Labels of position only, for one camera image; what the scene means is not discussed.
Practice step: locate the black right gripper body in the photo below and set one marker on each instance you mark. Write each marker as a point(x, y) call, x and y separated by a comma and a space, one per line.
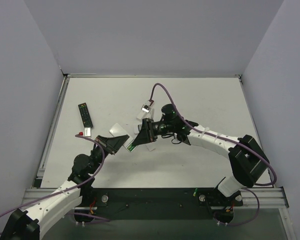
point(150, 130)

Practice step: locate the white battery cover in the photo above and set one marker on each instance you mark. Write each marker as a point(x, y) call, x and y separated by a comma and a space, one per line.
point(150, 147)

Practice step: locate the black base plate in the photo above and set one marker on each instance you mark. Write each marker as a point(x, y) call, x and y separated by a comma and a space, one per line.
point(153, 204)

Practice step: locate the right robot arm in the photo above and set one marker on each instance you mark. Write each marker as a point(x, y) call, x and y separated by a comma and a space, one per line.
point(247, 160)

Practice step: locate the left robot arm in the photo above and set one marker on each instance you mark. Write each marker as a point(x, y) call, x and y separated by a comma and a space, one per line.
point(33, 222)

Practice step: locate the slim white remote control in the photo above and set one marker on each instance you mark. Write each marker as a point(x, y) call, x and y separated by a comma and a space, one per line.
point(142, 114)

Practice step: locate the white grey AC remote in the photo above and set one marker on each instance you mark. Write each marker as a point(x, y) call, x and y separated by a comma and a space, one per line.
point(137, 128)

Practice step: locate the black TV remote control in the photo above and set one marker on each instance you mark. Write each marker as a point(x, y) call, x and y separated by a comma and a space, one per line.
point(85, 115)

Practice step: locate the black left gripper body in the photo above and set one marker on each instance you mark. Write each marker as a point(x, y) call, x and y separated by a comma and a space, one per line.
point(105, 144)

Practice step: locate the aluminium frame rail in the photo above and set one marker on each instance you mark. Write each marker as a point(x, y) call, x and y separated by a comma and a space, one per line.
point(269, 198)

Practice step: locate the green AA battery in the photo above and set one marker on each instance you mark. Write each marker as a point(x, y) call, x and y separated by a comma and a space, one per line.
point(131, 147)

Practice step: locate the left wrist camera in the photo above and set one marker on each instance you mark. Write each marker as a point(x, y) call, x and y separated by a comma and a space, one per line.
point(87, 132)

